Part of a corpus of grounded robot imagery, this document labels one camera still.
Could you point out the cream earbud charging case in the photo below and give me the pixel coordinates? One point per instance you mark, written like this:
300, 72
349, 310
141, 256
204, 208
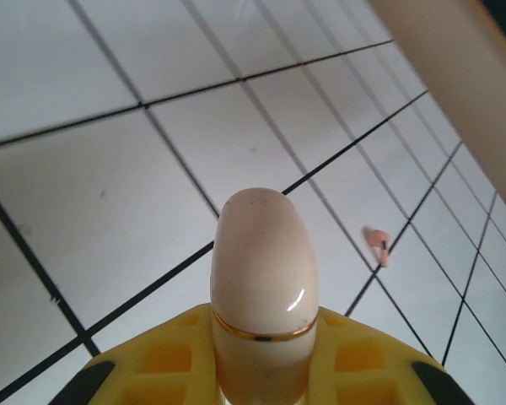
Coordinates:
263, 274

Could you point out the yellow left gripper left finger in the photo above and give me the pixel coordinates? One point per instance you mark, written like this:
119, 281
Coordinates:
160, 371

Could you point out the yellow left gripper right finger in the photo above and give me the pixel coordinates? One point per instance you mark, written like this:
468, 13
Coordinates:
362, 371

